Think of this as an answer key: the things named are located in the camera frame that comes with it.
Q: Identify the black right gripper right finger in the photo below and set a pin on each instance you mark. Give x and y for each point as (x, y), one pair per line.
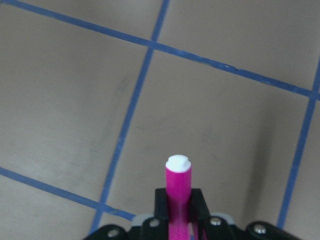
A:
(197, 208)

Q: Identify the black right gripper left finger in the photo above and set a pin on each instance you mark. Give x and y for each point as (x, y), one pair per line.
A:
(161, 205)

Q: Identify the pink marker pen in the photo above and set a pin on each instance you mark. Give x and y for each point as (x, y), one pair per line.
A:
(178, 176)

